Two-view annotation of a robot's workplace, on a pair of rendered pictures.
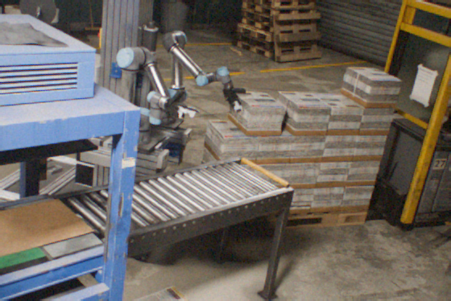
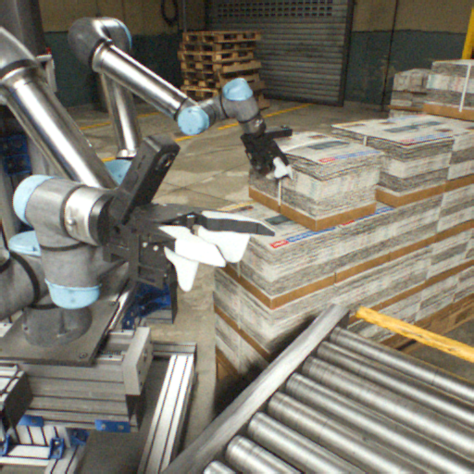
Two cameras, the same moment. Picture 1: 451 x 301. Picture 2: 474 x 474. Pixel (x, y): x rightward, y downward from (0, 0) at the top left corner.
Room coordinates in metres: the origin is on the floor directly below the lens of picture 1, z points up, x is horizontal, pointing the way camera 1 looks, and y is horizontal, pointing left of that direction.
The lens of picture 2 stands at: (2.86, 0.33, 1.44)
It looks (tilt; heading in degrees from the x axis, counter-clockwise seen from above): 27 degrees down; 353
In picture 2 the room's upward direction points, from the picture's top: straight up
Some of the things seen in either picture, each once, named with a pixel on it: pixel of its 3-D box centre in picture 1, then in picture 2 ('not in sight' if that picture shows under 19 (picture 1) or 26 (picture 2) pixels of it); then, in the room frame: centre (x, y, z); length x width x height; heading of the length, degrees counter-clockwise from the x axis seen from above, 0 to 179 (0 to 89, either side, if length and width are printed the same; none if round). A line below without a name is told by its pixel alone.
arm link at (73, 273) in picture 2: (158, 114); (80, 263); (3.46, 0.49, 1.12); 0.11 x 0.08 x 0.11; 143
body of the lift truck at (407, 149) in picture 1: (423, 171); not in sight; (5.09, -1.75, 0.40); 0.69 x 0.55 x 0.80; 26
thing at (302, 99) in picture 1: (304, 99); (389, 130); (4.50, -0.49, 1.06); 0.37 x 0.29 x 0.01; 25
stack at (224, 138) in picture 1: (274, 175); (348, 282); (4.43, -0.38, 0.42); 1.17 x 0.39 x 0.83; 116
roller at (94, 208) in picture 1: (102, 216); not in sight; (2.71, 0.61, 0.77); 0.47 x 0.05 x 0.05; 45
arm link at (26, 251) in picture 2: (141, 117); (42, 264); (3.71, 0.63, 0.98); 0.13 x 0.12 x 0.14; 143
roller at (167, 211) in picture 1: (154, 203); not in sight; (2.94, 0.38, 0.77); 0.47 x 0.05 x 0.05; 45
